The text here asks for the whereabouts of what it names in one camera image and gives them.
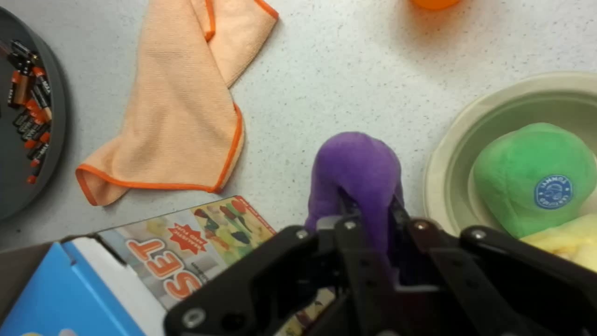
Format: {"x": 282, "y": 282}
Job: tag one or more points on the green plush toy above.
{"x": 534, "y": 177}

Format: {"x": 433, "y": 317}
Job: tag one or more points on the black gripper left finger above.
{"x": 331, "y": 270}

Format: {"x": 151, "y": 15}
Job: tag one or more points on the colourful toy set box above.
{"x": 123, "y": 280}

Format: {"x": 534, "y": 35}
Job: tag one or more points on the dark tray with batteries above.
{"x": 34, "y": 114}

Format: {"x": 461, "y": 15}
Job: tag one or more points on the yellow plush toy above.
{"x": 573, "y": 241}

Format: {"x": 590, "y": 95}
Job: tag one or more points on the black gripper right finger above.
{"x": 493, "y": 283}

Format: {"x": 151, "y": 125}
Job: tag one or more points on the beige bowl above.
{"x": 450, "y": 194}

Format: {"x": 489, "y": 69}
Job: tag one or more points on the orange cloth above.
{"x": 181, "y": 127}

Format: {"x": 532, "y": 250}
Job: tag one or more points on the purple plush toy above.
{"x": 368, "y": 171}

